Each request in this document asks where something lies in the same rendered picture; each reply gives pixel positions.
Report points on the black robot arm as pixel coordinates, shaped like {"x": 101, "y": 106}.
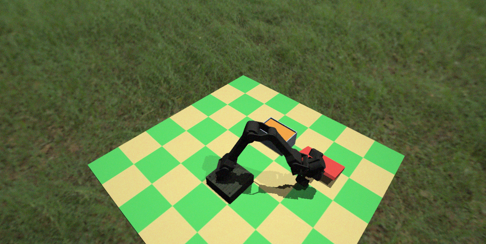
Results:
{"x": 293, "y": 157}

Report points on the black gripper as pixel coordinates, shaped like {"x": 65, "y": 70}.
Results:
{"x": 301, "y": 179}

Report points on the red rectangular lid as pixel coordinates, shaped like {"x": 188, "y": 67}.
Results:
{"x": 333, "y": 169}

